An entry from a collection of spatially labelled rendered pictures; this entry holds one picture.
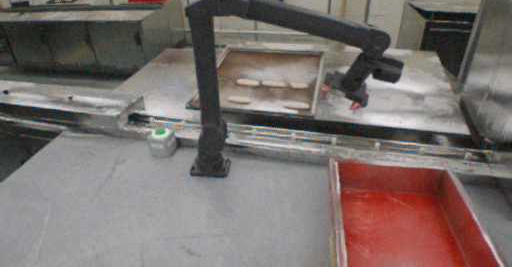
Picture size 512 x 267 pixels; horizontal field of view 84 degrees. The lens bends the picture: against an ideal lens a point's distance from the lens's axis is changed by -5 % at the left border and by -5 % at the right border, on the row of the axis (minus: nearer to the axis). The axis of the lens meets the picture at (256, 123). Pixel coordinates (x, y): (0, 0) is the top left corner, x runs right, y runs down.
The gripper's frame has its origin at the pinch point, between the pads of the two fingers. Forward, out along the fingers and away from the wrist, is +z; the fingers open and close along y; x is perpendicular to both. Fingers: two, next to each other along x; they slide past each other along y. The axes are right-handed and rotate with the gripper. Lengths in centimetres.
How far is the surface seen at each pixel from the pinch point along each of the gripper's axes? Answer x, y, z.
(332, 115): 6.8, 4.3, 15.3
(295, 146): -12.1, -6.1, 14.1
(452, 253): -38, 32, -9
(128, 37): 152, -192, 195
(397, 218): -30.7, 21.9, -1.4
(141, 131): -19, -60, 33
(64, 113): -21, -94, 41
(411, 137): 8.3, 34.3, 12.0
